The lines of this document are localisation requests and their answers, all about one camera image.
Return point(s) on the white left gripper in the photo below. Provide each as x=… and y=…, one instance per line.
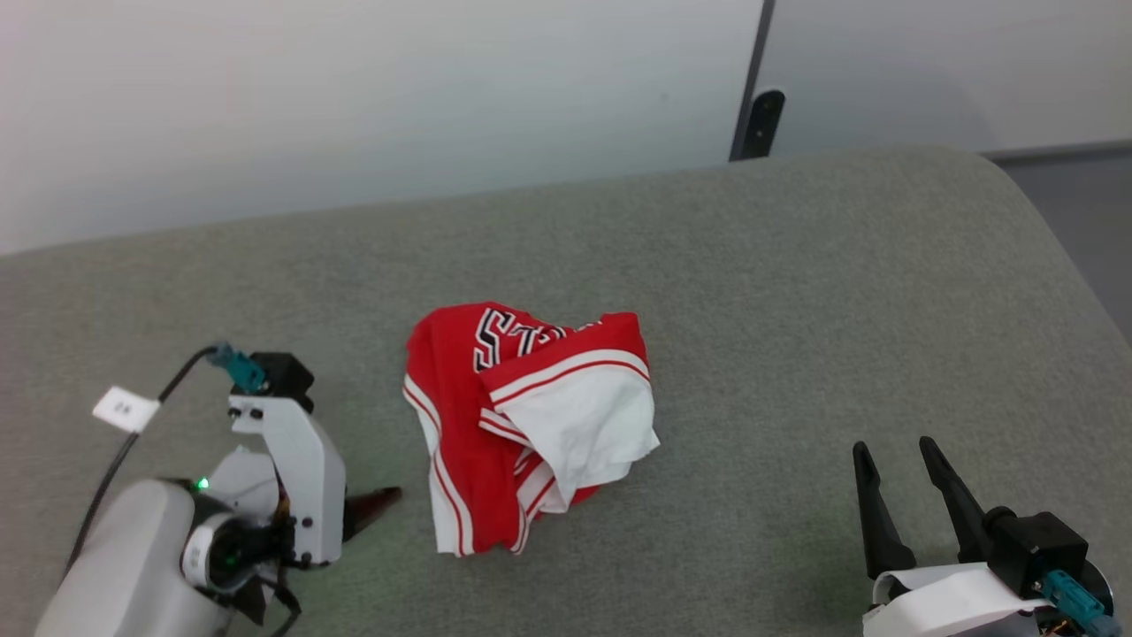
x=309, y=478

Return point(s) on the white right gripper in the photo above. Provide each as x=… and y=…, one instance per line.
x=946, y=606

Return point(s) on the red and white jersey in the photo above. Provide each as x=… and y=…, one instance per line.
x=460, y=442

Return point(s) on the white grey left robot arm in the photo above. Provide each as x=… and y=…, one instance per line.
x=124, y=566

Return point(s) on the white paper label tag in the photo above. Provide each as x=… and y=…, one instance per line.
x=126, y=409

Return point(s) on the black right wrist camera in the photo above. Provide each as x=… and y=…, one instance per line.
x=1039, y=544

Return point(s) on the teal right camera connector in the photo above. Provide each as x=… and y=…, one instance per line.
x=1074, y=603

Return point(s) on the teal camera connector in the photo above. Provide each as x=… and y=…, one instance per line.
x=239, y=367
x=1074, y=603

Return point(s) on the teal left camera connector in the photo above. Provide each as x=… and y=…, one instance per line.
x=239, y=367

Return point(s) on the black rounded wall bracket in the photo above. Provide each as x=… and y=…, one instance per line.
x=764, y=124

